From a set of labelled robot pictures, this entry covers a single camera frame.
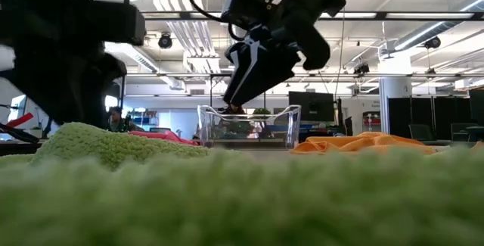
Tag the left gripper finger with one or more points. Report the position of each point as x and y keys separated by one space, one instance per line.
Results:
x=75 y=87

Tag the yellow microfiber towel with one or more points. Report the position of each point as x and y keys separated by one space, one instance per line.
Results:
x=242 y=200

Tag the small tilted monitor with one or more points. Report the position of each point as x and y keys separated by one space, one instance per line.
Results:
x=19 y=108

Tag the black hanging ceiling device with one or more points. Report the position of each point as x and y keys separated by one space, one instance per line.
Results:
x=165 y=41
x=432 y=42

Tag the green microfiber towel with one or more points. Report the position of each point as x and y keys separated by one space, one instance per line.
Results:
x=113 y=144

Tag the person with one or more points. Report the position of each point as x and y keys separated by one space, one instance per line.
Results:
x=117 y=119

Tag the orange microfiber towel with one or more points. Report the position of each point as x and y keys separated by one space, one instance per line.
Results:
x=359 y=142

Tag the black partition panels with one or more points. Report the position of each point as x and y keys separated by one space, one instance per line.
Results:
x=446 y=113

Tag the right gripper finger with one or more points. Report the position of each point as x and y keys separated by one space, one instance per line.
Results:
x=232 y=72
x=272 y=68

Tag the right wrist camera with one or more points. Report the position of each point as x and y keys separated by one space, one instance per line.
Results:
x=244 y=4

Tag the black computer monitor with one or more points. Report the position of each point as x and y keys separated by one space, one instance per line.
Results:
x=310 y=106

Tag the white pillar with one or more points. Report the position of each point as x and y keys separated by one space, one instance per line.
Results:
x=395 y=102

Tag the clear plastic bin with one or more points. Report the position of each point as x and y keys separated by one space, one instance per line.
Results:
x=206 y=125

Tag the pink microfiber towel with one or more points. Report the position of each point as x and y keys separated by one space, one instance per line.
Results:
x=166 y=136

